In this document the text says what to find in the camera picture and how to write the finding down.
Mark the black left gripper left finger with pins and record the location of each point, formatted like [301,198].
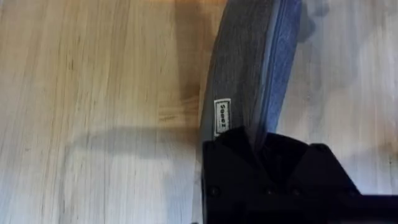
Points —
[228,168]

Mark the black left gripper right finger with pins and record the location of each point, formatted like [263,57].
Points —
[304,171]

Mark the grey and blue zip bag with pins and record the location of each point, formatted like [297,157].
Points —
[242,62]

